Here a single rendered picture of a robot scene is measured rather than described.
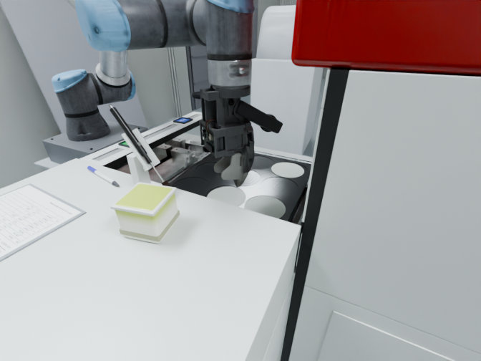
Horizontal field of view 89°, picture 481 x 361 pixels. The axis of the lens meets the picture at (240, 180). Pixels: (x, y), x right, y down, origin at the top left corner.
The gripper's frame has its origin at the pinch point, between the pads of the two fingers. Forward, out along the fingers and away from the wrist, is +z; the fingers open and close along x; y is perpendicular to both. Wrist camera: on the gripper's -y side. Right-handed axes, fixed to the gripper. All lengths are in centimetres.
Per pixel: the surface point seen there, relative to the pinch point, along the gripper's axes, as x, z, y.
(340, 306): 25.4, 17.7, -8.0
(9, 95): -264, 21, 91
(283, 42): -175, -21, -147
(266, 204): 1.6, 7.9, -6.4
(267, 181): -7.3, 7.9, -12.9
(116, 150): -37.0, 2.3, 21.9
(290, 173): -7.4, 7.8, -21.5
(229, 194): -6.7, 7.8, -0.5
